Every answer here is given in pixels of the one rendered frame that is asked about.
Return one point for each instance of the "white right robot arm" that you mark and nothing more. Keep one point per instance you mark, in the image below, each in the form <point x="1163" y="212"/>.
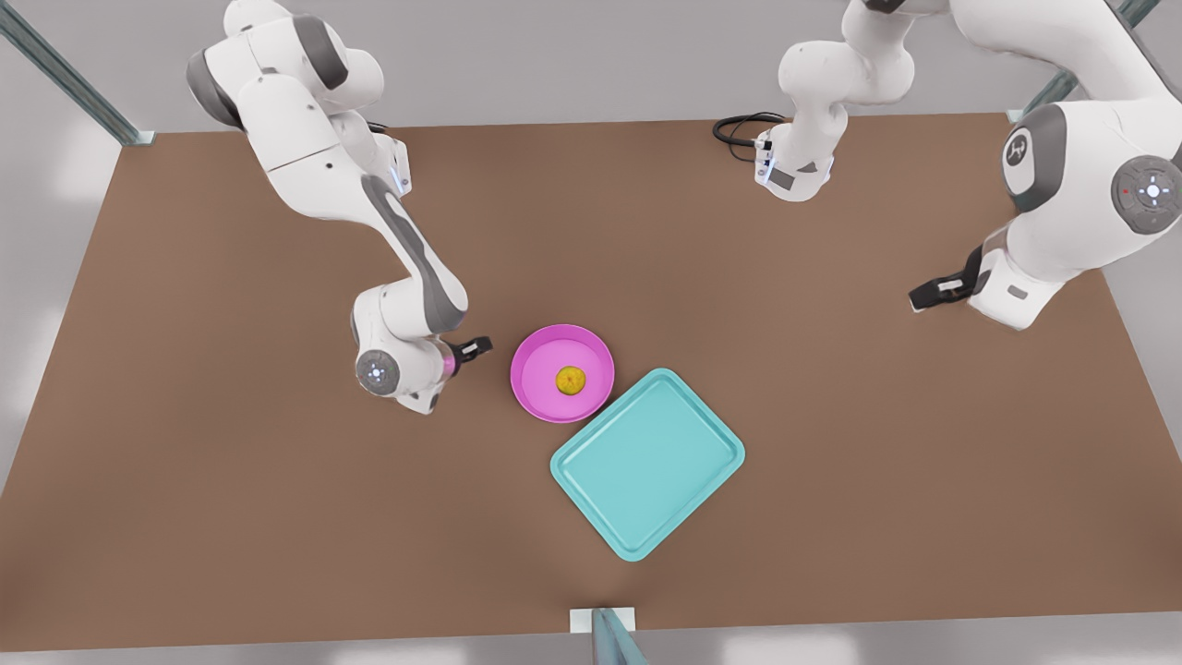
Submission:
<point x="305" y="139"/>

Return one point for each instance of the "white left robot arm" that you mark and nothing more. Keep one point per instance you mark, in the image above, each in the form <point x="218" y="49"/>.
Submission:
<point x="1080" y="175"/>

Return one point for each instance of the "pink round plate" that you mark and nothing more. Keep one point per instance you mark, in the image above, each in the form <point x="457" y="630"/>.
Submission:
<point x="562" y="373"/>

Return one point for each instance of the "teal rectangular tray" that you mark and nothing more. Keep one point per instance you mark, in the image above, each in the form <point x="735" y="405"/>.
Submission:
<point x="646" y="464"/>

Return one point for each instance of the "small orange fruit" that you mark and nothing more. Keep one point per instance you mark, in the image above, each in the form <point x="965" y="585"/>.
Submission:
<point x="571" y="379"/>

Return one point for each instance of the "silver frame post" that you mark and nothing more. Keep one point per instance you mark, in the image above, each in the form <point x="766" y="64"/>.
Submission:
<point x="605" y="635"/>
<point x="1076" y="69"/>
<point x="69" y="78"/>

